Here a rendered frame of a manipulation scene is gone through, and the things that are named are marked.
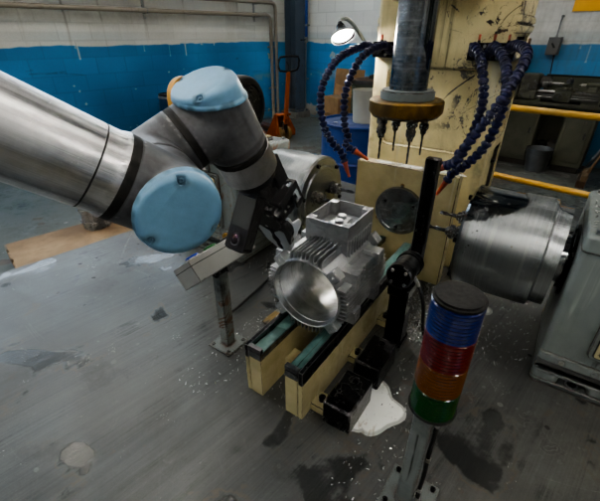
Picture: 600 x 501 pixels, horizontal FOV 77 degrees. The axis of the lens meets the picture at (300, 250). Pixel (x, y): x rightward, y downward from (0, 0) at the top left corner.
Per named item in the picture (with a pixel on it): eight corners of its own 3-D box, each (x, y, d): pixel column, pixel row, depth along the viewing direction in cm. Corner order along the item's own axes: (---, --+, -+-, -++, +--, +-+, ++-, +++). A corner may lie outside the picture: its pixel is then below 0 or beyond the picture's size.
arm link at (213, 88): (154, 88, 51) (215, 49, 52) (200, 157, 61) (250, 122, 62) (179, 114, 45) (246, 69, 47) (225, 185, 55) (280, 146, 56)
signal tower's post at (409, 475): (394, 464, 68) (436, 267, 48) (439, 490, 64) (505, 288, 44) (375, 503, 63) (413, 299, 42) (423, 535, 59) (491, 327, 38)
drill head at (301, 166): (265, 200, 147) (262, 134, 134) (350, 224, 129) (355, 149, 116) (219, 223, 129) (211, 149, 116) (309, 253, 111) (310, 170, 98)
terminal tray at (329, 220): (331, 226, 91) (332, 198, 87) (372, 237, 86) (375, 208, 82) (304, 246, 82) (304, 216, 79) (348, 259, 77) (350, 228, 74)
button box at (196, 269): (240, 256, 92) (228, 238, 92) (256, 247, 87) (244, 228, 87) (185, 291, 80) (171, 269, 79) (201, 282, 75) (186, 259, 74)
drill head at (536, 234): (438, 248, 114) (455, 166, 102) (604, 293, 94) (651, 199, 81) (407, 287, 96) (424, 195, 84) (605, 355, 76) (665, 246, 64)
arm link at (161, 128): (90, 177, 43) (181, 115, 44) (84, 150, 51) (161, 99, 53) (145, 234, 49) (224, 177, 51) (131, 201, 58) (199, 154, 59)
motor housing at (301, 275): (315, 273, 101) (316, 208, 91) (381, 297, 92) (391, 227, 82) (268, 314, 86) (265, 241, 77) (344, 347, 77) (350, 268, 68)
